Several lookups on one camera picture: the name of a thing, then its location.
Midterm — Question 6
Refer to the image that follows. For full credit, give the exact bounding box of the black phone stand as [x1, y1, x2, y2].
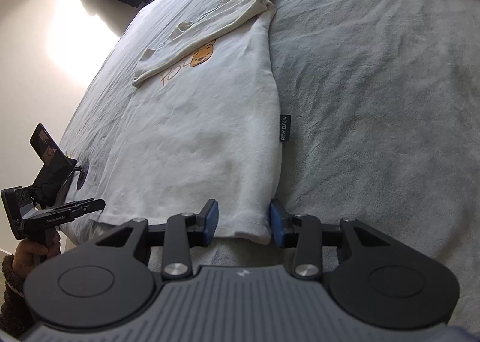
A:
[28, 148, 89, 209]

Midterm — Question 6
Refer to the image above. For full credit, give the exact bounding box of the white Winnie Pooh sweatshirt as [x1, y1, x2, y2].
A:
[59, 0, 295, 246]

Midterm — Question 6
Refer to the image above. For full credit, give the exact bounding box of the person's left forearm sleeve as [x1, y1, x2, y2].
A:
[1, 255, 35, 338]

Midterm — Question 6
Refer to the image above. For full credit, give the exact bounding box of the smartphone on stand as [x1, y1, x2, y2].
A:
[29, 123, 59, 165]

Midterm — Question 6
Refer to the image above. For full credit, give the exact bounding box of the person's left hand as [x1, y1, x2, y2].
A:
[12, 232, 60, 279]

